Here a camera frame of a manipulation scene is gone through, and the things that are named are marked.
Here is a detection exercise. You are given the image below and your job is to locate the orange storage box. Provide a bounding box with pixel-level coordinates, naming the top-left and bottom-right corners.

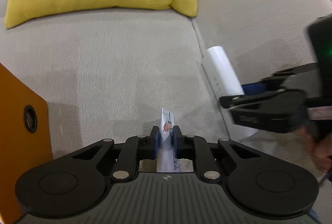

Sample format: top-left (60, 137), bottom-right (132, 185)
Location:
top-left (1, 66), bottom-right (53, 223)

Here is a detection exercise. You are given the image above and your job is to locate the beige sofa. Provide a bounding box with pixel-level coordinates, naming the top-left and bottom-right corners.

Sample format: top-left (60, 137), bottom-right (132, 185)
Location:
top-left (0, 0), bottom-right (332, 224)

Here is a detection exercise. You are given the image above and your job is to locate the white printed packet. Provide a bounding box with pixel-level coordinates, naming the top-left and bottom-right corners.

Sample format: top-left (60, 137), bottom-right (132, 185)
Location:
top-left (156, 108), bottom-right (180, 173)

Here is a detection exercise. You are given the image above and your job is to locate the white curved box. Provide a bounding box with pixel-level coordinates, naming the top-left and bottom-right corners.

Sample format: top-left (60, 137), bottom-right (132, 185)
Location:
top-left (201, 45), bottom-right (258, 141)

